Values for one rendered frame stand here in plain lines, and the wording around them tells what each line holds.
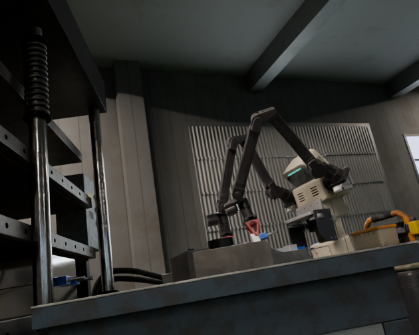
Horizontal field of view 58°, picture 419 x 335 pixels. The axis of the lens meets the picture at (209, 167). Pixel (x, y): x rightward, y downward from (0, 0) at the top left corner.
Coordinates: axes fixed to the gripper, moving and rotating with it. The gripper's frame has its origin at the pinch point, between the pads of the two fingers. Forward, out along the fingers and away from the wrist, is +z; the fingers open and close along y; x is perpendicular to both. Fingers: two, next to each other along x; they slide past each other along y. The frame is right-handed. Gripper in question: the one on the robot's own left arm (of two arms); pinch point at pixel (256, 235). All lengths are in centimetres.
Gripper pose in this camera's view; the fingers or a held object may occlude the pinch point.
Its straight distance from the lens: 191.4
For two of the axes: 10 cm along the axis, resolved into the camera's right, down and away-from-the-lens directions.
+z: 3.3, 8.5, -4.1
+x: 9.5, -3.0, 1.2
